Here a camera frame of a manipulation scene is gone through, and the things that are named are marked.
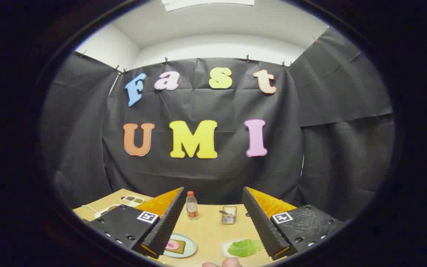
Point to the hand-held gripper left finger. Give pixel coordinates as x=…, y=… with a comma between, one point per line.
x=167, y=226

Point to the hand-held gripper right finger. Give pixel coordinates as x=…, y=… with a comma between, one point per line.
x=261, y=226

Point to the green lettuce leaf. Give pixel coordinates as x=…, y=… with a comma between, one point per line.
x=245, y=247

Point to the pink ham slice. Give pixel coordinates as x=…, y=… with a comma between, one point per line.
x=172, y=244

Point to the square brown bread slice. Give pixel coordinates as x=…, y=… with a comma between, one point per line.
x=182, y=248

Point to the clear plastic water bottle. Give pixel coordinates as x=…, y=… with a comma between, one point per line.
x=191, y=207

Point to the pale green round plate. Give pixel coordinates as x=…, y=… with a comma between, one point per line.
x=190, y=247

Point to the white divided seasoning tray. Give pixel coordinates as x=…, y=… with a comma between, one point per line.
x=132, y=201

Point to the white square plate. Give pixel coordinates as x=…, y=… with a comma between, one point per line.
x=224, y=247

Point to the white toaster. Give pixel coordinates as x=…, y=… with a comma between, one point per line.
x=106, y=211

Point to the ceiling light panel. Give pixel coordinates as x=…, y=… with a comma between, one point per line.
x=206, y=3

